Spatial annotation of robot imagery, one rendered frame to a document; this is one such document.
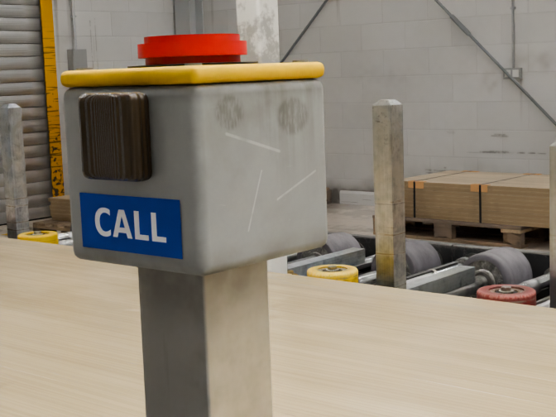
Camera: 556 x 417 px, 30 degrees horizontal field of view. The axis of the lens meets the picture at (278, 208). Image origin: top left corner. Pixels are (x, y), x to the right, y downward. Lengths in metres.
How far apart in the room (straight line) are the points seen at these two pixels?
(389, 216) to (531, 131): 6.69
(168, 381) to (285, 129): 0.10
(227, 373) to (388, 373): 0.72
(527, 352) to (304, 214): 0.82
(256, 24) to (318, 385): 0.72
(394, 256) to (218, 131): 1.32
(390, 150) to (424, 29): 7.15
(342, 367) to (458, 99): 7.54
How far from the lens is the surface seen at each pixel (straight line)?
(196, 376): 0.38
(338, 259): 2.03
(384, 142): 1.64
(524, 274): 2.06
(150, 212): 0.36
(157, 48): 0.37
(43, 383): 1.13
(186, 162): 0.34
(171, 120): 0.35
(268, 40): 1.64
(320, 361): 1.14
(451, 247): 2.22
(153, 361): 0.40
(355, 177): 9.24
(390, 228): 1.65
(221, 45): 0.37
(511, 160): 8.41
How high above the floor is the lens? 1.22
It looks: 8 degrees down
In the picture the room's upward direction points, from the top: 2 degrees counter-clockwise
